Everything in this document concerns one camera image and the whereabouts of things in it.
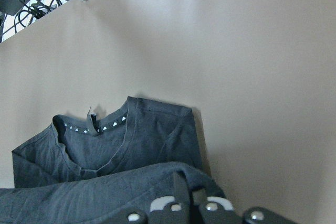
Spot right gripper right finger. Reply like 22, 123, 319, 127
193, 188, 295, 224

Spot right gripper silver left finger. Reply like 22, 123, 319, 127
103, 173, 191, 224

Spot black printed t-shirt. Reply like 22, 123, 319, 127
1, 97, 224, 223

